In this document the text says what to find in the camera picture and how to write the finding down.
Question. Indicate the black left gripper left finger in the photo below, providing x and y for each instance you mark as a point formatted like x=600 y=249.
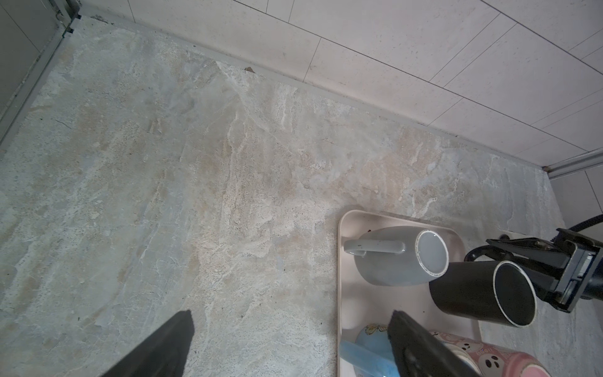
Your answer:
x=163 y=353

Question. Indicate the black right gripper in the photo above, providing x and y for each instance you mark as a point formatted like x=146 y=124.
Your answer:
x=567 y=269

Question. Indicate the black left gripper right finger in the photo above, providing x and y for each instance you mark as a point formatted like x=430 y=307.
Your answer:
x=417 y=353

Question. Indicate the black mug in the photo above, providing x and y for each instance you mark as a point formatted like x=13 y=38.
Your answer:
x=497 y=292

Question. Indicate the pink cartoon mug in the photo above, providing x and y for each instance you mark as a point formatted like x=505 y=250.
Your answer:
x=490 y=360

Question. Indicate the grey mug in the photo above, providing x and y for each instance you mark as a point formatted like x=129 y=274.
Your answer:
x=399 y=256

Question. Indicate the blue cartoon mug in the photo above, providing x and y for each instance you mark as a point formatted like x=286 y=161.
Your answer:
x=371 y=353

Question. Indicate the beige plastic tray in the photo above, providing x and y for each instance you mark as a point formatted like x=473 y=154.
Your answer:
x=361 y=304

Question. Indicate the aluminium corner post right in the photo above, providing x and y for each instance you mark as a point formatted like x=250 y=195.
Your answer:
x=575 y=164

